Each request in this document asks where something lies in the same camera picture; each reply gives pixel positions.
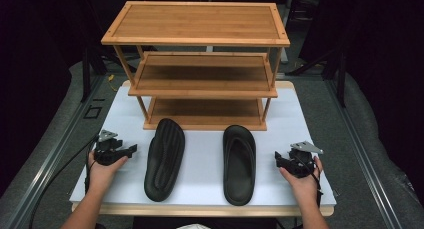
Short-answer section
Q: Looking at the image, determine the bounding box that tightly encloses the black metal stand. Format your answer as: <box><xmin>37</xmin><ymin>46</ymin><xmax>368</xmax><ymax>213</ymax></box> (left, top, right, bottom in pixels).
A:
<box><xmin>289</xmin><ymin>47</ymin><xmax>348</xmax><ymax>107</ymax></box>
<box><xmin>81</xmin><ymin>45</ymin><xmax>111</xmax><ymax>104</ymax></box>

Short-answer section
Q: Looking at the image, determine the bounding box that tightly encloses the person's right hand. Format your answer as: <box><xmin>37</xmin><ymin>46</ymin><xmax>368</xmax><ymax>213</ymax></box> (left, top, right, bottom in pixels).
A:
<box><xmin>279</xmin><ymin>155</ymin><xmax>324</xmax><ymax>207</ymax></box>

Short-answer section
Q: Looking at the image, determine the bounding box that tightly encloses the person's dark clothing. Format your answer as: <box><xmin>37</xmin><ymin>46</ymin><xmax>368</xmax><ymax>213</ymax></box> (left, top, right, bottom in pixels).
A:
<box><xmin>132</xmin><ymin>216</ymin><xmax>278</xmax><ymax>229</ymax></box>

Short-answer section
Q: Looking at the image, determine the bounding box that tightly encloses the wooden three-tier shoe rack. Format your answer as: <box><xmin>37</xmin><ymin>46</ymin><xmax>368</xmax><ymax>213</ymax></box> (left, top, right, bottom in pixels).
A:
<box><xmin>100</xmin><ymin>0</ymin><xmax>291</xmax><ymax>132</ymax></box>

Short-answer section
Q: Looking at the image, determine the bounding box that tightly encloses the white crumpled object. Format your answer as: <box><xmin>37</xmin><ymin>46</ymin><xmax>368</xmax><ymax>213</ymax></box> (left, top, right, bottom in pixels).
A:
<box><xmin>175</xmin><ymin>223</ymin><xmax>212</xmax><ymax>229</ymax></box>

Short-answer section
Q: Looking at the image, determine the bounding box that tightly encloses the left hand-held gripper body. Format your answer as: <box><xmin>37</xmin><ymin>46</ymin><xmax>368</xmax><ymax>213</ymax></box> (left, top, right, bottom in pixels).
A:
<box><xmin>93</xmin><ymin>129</ymin><xmax>130</xmax><ymax>167</ymax></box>

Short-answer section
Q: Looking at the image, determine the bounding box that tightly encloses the black rubber slipper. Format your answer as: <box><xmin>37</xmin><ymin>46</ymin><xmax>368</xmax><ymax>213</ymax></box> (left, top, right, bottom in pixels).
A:
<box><xmin>222</xmin><ymin>124</ymin><xmax>257</xmax><ymax>207</ymax></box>
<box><xmin>143</xmin><ymin>118</ymin><xmax>186</xmax><ymax>203</ymax></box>

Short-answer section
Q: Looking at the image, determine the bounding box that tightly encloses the person's left hand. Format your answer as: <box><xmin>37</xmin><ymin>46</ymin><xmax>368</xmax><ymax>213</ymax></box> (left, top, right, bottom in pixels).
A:
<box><xmin>87</xmin><ymin>151</ymin><xmax>129</xmax><ymax>191</ymax></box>

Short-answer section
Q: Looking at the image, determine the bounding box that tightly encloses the grey metal floor rail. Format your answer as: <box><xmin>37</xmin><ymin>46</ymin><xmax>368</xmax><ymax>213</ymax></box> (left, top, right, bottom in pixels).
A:
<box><xmin>324</xmin><ymin>78</ymin><xmax>404</xmax><ymax>229</ymax></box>
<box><xmin>0</xmin><ymin>76</ymin><xmax>107</xmax><ymax>229</ymax></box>

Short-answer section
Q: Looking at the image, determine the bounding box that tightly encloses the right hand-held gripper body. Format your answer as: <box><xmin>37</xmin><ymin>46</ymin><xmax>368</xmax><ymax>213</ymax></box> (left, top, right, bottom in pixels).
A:
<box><xmin>283</xmin><ymin>140</ymin><xmax>324</xmax><ymax>179</ymax></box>

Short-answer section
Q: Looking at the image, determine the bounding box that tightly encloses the small yellow object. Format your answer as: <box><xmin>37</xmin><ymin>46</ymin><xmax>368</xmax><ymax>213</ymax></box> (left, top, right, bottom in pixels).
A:
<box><xmin>107</xmin><ymin>74</ymin><xmax>118</xmax><ymax>92</ymax></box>

